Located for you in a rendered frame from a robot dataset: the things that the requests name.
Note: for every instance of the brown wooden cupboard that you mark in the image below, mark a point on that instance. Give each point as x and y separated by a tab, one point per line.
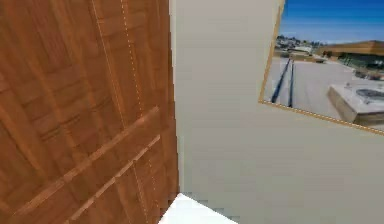
83	110

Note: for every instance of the wood-framed window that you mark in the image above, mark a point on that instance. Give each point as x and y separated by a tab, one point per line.
328	63

